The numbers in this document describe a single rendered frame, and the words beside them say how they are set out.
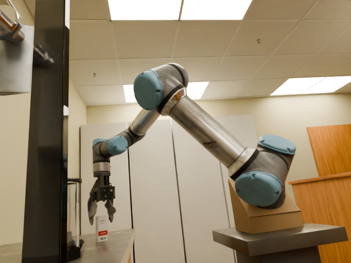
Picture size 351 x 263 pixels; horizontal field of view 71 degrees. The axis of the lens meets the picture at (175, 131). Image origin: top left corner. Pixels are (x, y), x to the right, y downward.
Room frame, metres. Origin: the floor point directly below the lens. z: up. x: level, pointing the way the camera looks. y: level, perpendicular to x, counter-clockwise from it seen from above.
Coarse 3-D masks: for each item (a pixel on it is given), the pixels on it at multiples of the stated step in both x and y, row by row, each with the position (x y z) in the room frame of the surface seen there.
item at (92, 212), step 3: (96, 201) 1.07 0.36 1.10; (93, 204) 1.07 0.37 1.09; (96, 204) 1.06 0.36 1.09; (93, 207) 1.06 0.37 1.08; (96, 207) 1.08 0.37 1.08; (90, 210) 1.07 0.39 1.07; (93, 210) 1.05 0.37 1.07; (96, 210) 1.04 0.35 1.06; (90, 213) 1.06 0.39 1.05; (93, 213) 1.04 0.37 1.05; (90, 216) 1.06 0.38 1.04; (93, 216) 1.07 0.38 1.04; (90, 219) 1.07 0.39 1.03; (90, 222) 1.07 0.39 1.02
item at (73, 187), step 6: (72, 186) 0.74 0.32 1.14; (78, 186) 0.77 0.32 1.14; (72, 192) 0.74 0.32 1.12; (78, 192) 0.77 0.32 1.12; (72, 198) 0.74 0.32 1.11; (78, 198) 0.77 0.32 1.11; (72, 204) 0.74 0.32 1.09; (78, 204) 0.77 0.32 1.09; (72, 210) 0.74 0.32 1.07; (78, 210) 0.77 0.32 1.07; (72, 216) 0.74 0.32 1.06; (78, 216) 0.77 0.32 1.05; (72, 222) 0.74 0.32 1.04; (78, 222) 0.77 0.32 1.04; (72, 228) 0.74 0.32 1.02; (78, 228) 0.77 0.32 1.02; (72, 234) 0.74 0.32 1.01; (78, 234) 0.77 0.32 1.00; (72, 240) 0.75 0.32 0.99; (78, 240) 0.77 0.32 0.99; (72, 246) 0.75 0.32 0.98; (78, 246) 0.77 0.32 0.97
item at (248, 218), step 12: (228, 180) 0.98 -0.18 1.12; (240, 204) 0.91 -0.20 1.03; (288, 204) 0.91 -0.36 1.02; (240, 216) 0.92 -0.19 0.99; (252, 216) 0.86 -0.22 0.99; (264, 216) 0.87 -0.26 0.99; (276, 216) 0.88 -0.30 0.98; (288, 216) 0.89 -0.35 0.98; (300, 216) 0.89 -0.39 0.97; (240, 228) 0.94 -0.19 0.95; (252, 228) 0.86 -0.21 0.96; (264, 228) 0.87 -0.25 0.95; (276, 228) 0.88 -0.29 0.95; (288, 228) 0.88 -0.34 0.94
